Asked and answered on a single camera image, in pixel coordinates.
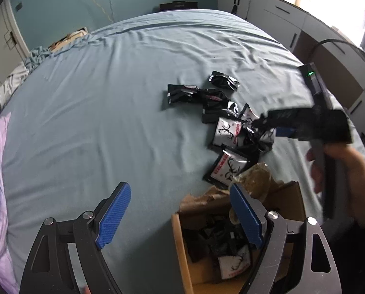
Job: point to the white cabinet with black handles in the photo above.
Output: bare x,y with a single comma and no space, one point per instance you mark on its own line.
340,63

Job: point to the white door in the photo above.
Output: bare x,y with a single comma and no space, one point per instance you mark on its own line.
13,48

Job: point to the cardboard box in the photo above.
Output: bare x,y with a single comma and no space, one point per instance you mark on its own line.
204,275

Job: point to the large silver deer packet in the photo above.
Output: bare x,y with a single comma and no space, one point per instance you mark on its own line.
252,136

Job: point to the black snack packet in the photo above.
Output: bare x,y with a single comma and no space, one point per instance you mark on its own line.
178,93
224,81
216,104

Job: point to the wall light switch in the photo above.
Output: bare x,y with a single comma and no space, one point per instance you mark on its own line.
18,7

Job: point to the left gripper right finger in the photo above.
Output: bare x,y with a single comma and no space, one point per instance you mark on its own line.
251,214

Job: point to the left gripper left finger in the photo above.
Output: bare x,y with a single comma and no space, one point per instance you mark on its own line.
110,214

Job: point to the person's right hand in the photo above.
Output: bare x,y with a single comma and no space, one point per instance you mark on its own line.
338,172

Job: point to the crumpled brown paper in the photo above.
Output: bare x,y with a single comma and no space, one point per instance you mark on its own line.
256,181

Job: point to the black box behind bed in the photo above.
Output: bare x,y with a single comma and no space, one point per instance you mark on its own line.
178,5

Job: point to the black snack packets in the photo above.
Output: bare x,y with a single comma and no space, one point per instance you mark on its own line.
211,234

